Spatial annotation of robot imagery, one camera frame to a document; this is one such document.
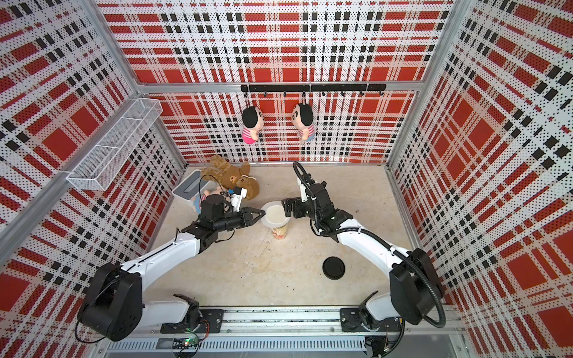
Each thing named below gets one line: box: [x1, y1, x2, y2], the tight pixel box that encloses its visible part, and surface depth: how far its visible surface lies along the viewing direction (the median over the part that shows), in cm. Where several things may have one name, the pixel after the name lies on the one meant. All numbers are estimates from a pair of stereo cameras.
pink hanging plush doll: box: [241, 106, 265, 144], surface depth 97 cm
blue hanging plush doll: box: [291, 102, 315, 144], surface depth 96 cm
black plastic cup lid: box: [322, 256, 346, 281], surface depth 86 cm
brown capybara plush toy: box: [200, 154, 260, 201], surface depth 109 cm
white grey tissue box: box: [171, 169, 218, 203], surface depth 107 cm
